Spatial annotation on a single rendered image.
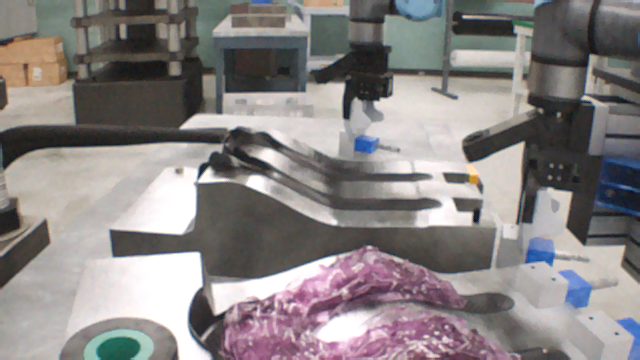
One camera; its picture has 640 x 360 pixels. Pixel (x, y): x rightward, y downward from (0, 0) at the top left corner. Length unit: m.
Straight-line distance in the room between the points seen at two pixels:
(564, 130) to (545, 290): 0.23
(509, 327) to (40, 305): 0.54
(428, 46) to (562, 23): 6.69
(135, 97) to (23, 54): 2.93
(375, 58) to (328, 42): 5.94
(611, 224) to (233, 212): 0.71
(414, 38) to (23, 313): 6.83
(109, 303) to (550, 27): 0.56
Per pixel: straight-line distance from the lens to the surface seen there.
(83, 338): 0.41
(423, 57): 7.38
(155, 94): 4.56
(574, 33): 0.71
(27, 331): 0.71
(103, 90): 4.65
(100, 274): 0.56
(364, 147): 1.23
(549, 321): 0.62
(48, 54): 7.18
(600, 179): 1.08
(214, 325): 0.54
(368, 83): 1.19
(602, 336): 0.56
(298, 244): 0.72
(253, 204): 0.71
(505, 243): 0.79
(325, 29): 7.11
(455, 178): 0.91
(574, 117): 0.75
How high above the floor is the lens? 1.17
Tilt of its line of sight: 20 degrees down
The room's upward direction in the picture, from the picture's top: 1 degrees clockwise
